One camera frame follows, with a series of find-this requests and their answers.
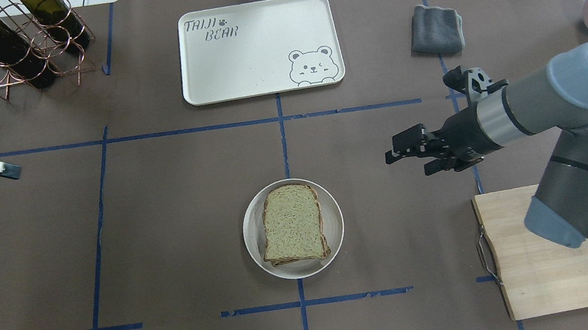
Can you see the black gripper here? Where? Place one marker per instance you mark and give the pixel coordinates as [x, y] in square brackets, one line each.
[462, 135]

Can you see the bread slice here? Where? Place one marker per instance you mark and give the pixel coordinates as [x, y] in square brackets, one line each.
[293, 225]

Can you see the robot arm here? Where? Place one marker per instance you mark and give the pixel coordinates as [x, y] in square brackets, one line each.
[499, 113]

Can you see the cream bear tray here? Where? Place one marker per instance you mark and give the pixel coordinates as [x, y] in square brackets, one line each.
[256, 49]

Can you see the grey folded cloth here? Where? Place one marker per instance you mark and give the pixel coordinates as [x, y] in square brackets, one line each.
[436, 30]

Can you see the wooden cutting board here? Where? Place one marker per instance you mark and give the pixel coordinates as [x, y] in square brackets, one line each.
[538, 277]

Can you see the white plate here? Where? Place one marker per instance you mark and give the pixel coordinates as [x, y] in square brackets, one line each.
[254, 235]

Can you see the green wine bottle front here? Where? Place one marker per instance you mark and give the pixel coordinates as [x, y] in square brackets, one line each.
[63, 25]

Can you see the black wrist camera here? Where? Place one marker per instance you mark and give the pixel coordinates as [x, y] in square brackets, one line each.
[474, 83]

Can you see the copper wire bottle rack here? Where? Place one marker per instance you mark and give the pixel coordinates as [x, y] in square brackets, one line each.
[41, 41]

